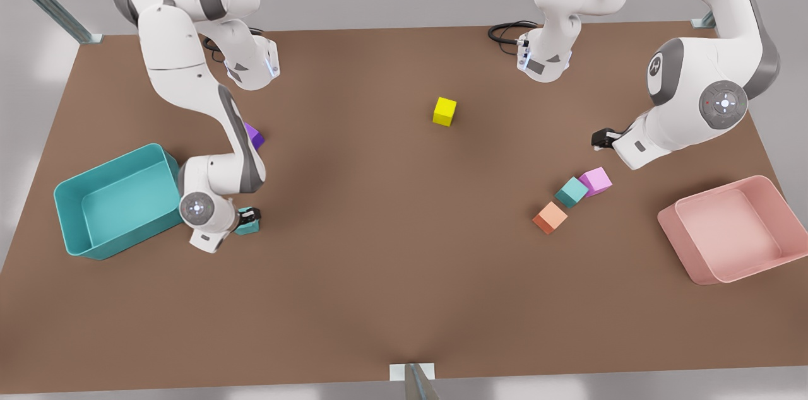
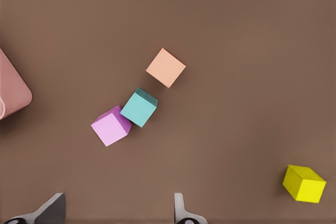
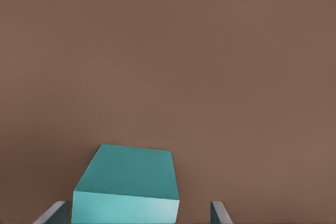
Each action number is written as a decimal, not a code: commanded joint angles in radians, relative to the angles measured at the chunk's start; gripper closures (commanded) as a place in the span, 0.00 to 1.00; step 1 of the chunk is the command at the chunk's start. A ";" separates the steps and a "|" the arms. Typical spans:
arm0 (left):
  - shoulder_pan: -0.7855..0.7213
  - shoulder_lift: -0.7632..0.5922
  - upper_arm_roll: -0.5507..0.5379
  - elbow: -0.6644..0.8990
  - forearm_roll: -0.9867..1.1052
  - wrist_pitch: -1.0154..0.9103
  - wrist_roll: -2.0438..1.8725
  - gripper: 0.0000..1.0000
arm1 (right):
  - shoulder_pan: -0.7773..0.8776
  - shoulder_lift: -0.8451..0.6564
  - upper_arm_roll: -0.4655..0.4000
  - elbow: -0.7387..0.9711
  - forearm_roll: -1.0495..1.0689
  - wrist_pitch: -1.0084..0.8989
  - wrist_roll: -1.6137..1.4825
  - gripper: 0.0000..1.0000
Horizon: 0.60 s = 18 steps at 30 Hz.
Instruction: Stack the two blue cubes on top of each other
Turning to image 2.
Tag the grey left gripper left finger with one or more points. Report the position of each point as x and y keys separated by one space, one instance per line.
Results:
x=51 y=209

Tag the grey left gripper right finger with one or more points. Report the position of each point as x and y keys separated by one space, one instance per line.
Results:
x=179 y=208

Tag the pink purple cube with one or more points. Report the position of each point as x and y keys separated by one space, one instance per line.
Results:
x=110 y=127

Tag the teal blue cube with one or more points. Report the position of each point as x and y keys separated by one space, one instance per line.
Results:
x=138 y=108

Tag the yellow cube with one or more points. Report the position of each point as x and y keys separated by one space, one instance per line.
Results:
x=304 y=184

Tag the pink tray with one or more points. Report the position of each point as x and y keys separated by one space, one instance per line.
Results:
x=11 y=87

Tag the orange cube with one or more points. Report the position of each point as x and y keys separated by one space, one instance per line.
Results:
x=166 y=67

